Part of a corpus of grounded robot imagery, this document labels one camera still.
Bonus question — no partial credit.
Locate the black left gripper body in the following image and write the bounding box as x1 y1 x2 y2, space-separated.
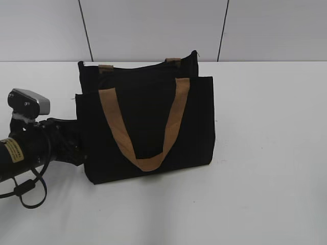
34 118 86 166

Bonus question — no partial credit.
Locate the black canvas tote bag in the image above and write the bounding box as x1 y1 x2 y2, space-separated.
75 51 215 184

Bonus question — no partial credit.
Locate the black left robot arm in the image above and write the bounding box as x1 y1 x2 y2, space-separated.
1 118 87 182

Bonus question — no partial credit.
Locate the tan front bag handle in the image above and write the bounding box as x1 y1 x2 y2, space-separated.
98 78 191 172

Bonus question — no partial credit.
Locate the tan bag handle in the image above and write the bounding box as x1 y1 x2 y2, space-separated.
98 78 191 172
98 58 182 74

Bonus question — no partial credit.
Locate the black left camera cable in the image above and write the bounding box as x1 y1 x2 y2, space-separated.
0 119 49 209

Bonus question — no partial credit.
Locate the tan rear bag handle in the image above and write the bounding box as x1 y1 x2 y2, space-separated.
98 58 182 74

